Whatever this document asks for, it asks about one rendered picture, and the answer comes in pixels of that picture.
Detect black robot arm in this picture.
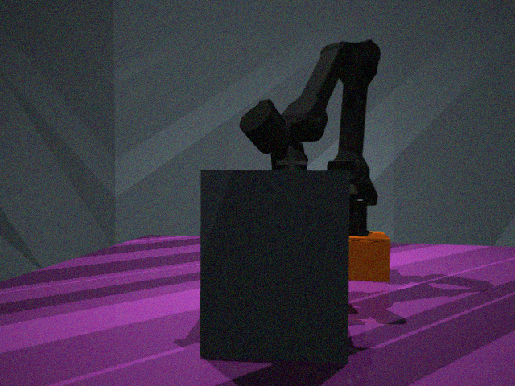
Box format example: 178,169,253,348
240,39,381,236

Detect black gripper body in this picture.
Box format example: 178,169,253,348
272,156,359,219

